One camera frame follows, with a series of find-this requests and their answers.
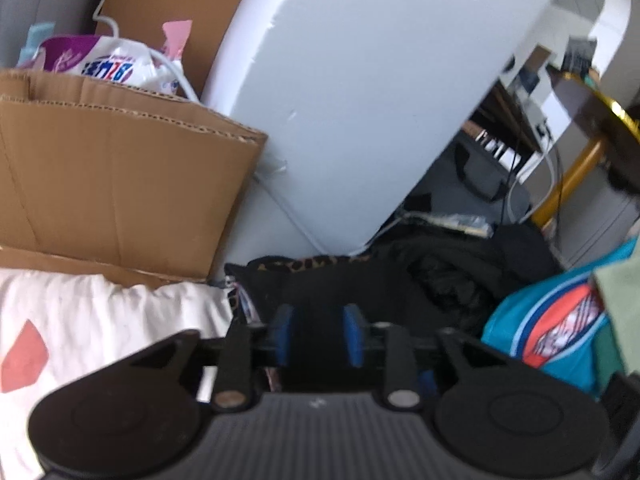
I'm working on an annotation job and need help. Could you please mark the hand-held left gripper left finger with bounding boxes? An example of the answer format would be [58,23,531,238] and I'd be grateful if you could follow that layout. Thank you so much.
[120,304,293,412]

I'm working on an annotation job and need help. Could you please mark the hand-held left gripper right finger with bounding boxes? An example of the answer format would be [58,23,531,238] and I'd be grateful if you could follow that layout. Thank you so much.
[344,303,521,412]

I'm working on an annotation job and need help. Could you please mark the plain black garment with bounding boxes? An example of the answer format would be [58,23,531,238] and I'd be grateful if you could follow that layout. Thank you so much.
[225,260,481,396]

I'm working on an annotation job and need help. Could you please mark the black clothes pile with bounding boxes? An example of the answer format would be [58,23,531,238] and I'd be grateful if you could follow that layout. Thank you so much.
[370,222,562,337]

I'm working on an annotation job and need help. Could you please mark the leopard print cloth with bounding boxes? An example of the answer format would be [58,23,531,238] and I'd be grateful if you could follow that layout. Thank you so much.
[225,254,372,312]

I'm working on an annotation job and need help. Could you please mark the scattered papers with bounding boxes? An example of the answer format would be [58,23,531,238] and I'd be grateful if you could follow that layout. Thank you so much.
[397,210,494,239]

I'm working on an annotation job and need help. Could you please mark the teal bag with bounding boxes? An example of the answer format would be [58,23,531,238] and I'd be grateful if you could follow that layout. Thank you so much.
[481,240,609,397]

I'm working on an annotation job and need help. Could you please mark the printed bear blanket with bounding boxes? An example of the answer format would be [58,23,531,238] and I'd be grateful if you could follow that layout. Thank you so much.
[0,267,237,480]

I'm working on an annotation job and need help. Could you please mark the flattened cardboard box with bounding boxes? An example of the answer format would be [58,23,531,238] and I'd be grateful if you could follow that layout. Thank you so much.
[0,70,268,289]

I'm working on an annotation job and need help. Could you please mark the green cloth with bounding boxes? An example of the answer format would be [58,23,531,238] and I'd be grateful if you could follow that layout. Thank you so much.
[592,252,640,376]

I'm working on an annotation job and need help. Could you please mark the pink bottle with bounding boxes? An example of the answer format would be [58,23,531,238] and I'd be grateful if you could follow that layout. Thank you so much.
[162,20,194,59]

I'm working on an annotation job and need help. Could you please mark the round table with gold rim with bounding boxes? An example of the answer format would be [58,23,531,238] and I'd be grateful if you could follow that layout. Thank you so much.
[530,62,640,233]

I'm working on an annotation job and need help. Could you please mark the purple white plastic bag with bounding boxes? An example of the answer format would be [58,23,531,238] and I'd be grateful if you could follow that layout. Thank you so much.
[17,35,187,99]

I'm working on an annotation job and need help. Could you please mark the bottle with light blue cap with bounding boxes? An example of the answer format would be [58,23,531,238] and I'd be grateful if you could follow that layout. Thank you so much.
[17,22,57,69]

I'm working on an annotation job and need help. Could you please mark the dark bag with black handle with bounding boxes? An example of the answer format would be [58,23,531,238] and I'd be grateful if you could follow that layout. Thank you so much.
[412,132,533,221]

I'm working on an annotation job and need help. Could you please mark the white cable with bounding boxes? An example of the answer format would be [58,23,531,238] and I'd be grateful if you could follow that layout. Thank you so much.
[95,15,201,104]

